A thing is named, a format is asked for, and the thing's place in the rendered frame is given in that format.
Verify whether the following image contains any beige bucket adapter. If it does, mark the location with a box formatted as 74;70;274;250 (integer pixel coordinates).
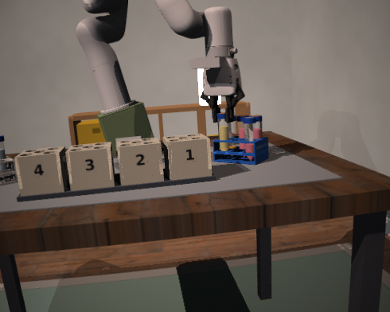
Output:
162;134;212;181
116;138;164;186
66;142;115;191
14;146;69;197

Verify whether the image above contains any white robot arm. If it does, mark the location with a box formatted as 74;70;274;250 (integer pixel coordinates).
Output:
76;0;238;115

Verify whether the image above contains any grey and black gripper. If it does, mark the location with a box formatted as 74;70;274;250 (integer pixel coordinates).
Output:
201;57;245;123

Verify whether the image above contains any beige tube rack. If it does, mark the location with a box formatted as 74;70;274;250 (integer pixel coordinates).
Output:
0;156;18;185

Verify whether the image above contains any blue tube rack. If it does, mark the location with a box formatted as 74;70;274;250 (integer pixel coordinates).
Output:
213;136;269;165

